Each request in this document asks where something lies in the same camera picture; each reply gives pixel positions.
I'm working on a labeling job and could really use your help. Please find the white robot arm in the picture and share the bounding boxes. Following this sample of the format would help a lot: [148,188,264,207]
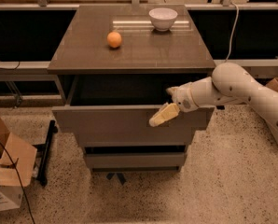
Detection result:
[149,63,278,144]

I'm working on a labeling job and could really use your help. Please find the white bowl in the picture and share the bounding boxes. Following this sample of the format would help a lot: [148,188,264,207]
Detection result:
[148,7,178,32]

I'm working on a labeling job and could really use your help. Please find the grey bottom drawer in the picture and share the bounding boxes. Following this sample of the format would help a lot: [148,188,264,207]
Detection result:
[84,153,187,169]

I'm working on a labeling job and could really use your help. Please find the orange fruit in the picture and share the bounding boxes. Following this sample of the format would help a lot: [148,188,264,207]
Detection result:
[107,32,122,49]

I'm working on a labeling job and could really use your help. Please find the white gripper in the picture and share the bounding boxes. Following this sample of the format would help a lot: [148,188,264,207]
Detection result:
[149,82,199,127]

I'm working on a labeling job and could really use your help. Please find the black metal stand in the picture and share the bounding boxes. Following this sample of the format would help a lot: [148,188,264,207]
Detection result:
[35,120,58,187]

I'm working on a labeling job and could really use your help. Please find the grey drawer cabinet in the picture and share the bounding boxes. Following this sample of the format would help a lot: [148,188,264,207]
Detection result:
[49,5,215,172]

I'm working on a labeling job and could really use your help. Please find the open cardboard box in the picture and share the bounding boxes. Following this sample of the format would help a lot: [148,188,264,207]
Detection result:
[0,118,36,211]

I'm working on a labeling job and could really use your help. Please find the white cable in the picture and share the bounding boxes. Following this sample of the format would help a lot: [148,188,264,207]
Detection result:
[223,3,240,63]

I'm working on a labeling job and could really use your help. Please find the grey drawer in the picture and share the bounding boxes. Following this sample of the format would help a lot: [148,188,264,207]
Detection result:
[51,76,215,147]
[84,153,187,169]

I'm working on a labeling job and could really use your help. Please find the grey top drawer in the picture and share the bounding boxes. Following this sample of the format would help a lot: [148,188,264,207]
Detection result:
[51,76,215,147]

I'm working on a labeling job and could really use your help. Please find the black cable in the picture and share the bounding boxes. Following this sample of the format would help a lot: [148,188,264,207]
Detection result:
[0,132,36,224]

